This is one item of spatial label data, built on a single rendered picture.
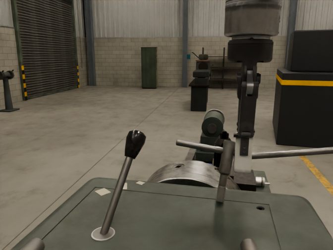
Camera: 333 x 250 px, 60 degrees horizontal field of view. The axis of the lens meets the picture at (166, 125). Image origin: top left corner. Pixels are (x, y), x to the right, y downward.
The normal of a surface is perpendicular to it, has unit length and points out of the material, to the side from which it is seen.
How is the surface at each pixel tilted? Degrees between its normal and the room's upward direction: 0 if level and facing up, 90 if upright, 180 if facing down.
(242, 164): 90
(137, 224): 0
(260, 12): 90
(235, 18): 90
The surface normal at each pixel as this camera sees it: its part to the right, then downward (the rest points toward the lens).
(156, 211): 0.00, -0.97
